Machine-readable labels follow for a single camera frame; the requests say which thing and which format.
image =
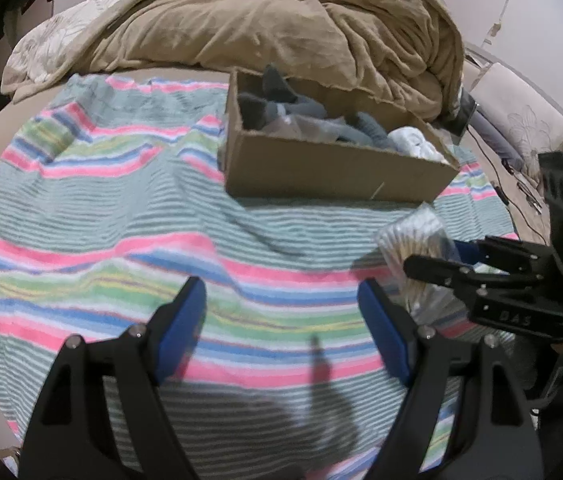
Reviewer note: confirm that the white floral quilt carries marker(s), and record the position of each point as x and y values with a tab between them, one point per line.
46	45

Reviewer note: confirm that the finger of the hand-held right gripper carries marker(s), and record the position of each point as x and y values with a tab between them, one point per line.
506	252
436	267

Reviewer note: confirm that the grey pillow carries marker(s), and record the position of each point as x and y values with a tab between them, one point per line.
494	135

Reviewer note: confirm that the striped pastel blanket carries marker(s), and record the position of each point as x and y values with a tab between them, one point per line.
111	220

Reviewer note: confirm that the brown cardboard box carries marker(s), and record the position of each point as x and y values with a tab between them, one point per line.
321	170

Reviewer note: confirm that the light grey ribbed sock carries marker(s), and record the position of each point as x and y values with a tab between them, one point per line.
366	130

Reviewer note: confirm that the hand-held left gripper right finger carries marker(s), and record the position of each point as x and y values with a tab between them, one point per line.
386	332

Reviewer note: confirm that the clear bag of cotton swabs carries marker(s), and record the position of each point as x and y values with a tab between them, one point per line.
411	240

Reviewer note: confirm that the metal bed headboard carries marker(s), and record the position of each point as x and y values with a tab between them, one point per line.
476	55

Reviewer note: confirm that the black tablet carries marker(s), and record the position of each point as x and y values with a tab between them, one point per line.
464	110

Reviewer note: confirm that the white and grey sock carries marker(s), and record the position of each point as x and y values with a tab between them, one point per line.
416	142

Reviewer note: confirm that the beige floral pillow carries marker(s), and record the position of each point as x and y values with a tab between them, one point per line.
526	115

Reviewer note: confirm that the beige fleece duvet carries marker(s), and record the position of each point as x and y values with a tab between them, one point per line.
211	25

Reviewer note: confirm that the dark grey sock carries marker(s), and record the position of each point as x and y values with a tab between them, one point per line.
254	110
279	87

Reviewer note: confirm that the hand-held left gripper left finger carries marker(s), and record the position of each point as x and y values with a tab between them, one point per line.
179	332

